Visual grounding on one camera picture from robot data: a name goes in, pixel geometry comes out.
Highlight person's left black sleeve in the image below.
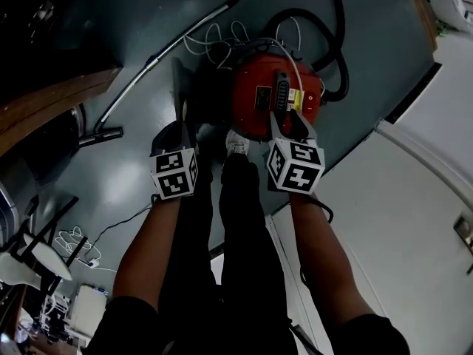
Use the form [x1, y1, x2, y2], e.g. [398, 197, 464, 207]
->
[84, 295, 160, 355]

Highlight white box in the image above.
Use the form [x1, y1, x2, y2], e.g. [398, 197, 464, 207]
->
[71, 283, 109, 338]

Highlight black frame white seat chair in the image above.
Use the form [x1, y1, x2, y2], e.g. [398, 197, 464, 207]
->
[0, 195, 89, 295]

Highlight person's left forearm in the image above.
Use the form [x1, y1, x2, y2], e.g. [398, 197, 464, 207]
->
[112, 193, 183, 314]

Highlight white door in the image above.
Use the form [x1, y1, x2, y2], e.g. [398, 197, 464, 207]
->
[265, 63, 473, 355]

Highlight person's black trouser legs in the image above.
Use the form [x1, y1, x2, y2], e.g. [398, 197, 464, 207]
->
[157, 152, 299, 355]

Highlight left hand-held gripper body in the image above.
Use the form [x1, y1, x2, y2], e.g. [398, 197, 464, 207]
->
[149, 121, 201, 201]

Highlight person's right forearm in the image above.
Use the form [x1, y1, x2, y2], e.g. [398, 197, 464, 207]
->
[287, 191, 378, 327]

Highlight thin white cable coil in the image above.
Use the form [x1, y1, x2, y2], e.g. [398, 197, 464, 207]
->
[54, 225, 119, 274]

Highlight person's white shoe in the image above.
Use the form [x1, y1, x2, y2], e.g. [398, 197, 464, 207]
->
[225, 129, 251, 158]

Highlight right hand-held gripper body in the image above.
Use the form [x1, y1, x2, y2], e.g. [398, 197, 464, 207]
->
[266, 122, 326, 194]

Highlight metal vacuum wand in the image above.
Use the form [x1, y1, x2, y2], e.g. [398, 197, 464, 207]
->
[93, 4, 231, 132]

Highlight white power cable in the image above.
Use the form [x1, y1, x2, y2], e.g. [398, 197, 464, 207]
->
[183, 16, 308, 100]

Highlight black vacuum hose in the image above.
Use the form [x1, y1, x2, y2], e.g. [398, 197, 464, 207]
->
[225, 0, 350, 105]

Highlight metal door handle plate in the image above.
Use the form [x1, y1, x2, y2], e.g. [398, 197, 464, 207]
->
[452, 214, 473, 255]

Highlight brown wooden desk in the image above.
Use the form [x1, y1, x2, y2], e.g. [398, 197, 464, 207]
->
[0, 67, 123, 158]

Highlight thin black floor cable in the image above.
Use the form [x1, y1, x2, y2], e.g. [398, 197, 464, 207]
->
[86, 196, 158, 264]

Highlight person's black sleeve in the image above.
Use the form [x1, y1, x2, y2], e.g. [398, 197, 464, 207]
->
[84, 295, 160, 355]
[334, 313, 412, 355]

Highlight brown wooden door frame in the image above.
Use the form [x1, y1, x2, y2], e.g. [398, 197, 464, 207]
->
[401, 0, 440, 52]

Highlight person's right black sleeve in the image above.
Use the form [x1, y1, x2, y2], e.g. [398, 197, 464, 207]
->
[334, 313, 412, 355]

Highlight black floor nozzle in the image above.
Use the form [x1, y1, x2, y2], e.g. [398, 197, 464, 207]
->
[76, 125, 125, 148]

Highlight red vacuum cleaner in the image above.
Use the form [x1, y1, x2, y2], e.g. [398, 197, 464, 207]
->
[229, 51, 327, 143]

